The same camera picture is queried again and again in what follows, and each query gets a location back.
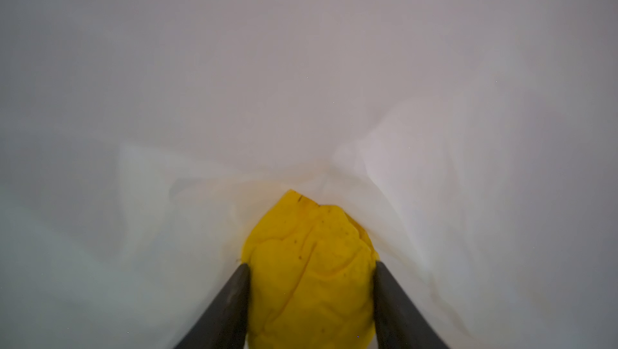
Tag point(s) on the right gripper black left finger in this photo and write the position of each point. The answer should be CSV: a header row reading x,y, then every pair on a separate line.
x,y
224,323

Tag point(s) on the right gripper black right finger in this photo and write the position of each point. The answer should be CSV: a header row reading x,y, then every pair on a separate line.
x,y
398,322

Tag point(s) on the yellow lemon fruit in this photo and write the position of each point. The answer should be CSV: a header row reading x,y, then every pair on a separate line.
x,y
311,277

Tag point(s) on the white plastic bag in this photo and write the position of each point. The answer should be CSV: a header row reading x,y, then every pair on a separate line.
x,y
476,140

